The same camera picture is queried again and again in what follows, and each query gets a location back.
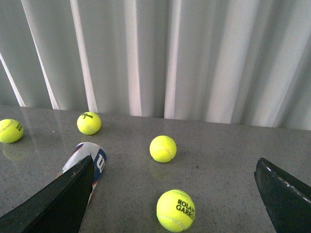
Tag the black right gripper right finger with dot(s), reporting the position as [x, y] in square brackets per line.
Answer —
[287, 199]

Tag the clear Wilson tennis ball can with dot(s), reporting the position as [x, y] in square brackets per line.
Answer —
[83, 150]

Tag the Wilson 3 tennis ball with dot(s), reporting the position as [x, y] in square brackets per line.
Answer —
[89, 123]

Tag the Roland Garros tennis ball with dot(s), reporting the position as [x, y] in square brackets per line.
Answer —
[175, 210]

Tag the plain yellow tennis ball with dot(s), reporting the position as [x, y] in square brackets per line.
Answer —
[163, 149]

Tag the far left Wilson tennis ball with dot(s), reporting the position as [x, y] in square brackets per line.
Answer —
[10, 131]

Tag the white pleated curtain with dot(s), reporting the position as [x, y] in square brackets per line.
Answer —
[224, 61]

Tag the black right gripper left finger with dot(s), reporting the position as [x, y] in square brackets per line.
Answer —
[57, 208]

